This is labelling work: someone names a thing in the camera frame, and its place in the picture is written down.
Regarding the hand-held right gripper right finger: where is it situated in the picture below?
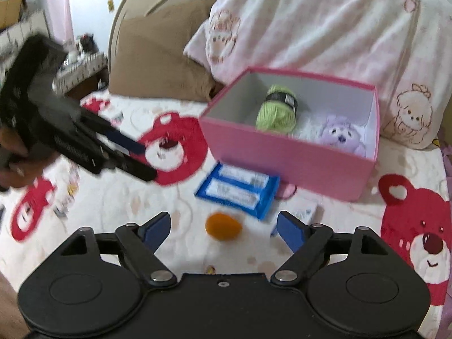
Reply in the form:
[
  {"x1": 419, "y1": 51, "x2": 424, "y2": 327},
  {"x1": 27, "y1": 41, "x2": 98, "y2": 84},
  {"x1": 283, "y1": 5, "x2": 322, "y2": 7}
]
[{"x1": 270, "y1": 211, "x2": 389, "y2": 286}]

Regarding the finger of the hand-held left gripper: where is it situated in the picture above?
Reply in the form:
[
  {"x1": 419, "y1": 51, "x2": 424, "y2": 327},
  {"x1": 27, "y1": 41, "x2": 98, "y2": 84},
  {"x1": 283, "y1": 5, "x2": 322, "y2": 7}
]
[
  {"x1": 99, "y1": 143, "x2": 158, "y2": 183},
  {"x1": 79, "y1": 111, "x2": 146, "y2": 156}
]

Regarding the purple cloth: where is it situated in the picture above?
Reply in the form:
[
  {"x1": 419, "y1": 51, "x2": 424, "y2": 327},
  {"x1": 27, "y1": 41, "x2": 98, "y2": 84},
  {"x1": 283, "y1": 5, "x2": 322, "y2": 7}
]
[{"x1": 433, "y1": 137, "x2": 452, "y2": 186}]

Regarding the brown pillow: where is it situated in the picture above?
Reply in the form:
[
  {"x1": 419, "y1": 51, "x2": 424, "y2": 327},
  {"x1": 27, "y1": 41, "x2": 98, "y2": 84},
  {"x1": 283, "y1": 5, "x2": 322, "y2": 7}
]
[{"x1": 108, "y1": 0, "x2": 220, "y2": 103}]

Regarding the orange makeup sponge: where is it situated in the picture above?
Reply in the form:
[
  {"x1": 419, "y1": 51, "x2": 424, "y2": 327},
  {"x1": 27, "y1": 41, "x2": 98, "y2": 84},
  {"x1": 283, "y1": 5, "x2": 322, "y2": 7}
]
[{"x1": 205, "y1": 212, "x2": 244, "y2": 242}]

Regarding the pink cardboard box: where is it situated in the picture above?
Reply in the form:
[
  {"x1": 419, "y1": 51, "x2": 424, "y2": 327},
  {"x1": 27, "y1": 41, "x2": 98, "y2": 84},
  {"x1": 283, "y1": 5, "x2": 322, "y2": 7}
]
[{"x1": 198, "y1": 66, "x2": 380, "y2": 203}]

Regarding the nightstand with white cloth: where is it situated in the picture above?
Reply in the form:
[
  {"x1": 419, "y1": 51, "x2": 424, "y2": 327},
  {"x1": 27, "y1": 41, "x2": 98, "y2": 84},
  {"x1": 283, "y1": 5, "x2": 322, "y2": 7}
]
[{"x1": 53, "y1": 34, "x2": 110, "y2": 103}]

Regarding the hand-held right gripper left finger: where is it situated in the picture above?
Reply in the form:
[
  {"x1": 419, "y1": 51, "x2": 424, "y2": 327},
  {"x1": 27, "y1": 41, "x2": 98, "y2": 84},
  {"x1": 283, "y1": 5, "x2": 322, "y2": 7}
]
[{"x1": 61, "y1": 212, "x2": 177, "y2": 286}]

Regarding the pink patterned pillow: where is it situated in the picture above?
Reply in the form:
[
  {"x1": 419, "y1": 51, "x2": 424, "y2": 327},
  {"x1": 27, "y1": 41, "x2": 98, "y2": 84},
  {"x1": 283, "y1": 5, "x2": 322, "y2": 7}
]
[{"x1": 184, "y1": 0, "x2": 452, "y2": 149}]

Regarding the blue wet wipes packet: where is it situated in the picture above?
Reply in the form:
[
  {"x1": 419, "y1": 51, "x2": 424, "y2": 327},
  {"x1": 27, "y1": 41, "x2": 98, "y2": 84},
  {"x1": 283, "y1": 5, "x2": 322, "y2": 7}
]
[{"x1": 194, "y1": 162, "x2": 281, "y2": 221}]

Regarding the small white carton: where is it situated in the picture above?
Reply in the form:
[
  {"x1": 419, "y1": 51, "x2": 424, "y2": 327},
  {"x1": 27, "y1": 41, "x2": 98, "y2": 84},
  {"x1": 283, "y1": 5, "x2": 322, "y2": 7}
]
[{"x1": 270, "y1": 198, "x2": 318, "y2": 237}]

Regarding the bear printed bed blanket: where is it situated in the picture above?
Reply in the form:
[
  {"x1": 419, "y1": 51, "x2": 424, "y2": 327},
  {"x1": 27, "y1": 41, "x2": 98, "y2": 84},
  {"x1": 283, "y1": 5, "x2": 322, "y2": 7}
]
[{"x1": 0, "y1": 88, "x2": 452, "y2": 339}]

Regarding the purple plush toy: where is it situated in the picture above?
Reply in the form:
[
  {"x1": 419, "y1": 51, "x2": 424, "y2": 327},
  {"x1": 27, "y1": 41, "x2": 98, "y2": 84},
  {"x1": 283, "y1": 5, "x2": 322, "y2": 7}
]
[{"x1": 318, "y1": 115, "x2": 368, "y2": 157}]

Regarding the pink curtain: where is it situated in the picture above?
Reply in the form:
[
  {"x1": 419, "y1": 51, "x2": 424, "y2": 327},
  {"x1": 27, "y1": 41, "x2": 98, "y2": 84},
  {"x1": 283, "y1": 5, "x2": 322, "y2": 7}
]
[{"x1": 43, "y1": 0, "x2": 74, "y2": 45}]

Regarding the person's left hand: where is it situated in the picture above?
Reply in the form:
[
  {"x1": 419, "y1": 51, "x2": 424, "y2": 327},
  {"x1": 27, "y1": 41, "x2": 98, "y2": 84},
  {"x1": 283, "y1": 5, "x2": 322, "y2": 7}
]
[{"x1": 0, "y1": 127, "x2": 68, "y2": 193}]

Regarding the green yarn ball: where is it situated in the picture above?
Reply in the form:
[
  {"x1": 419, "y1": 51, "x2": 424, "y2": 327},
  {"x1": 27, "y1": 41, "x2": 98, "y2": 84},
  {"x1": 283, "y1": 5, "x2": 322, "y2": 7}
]
[{"x1": 255, "y1": 84, "x2": 299, "y2": 135}]

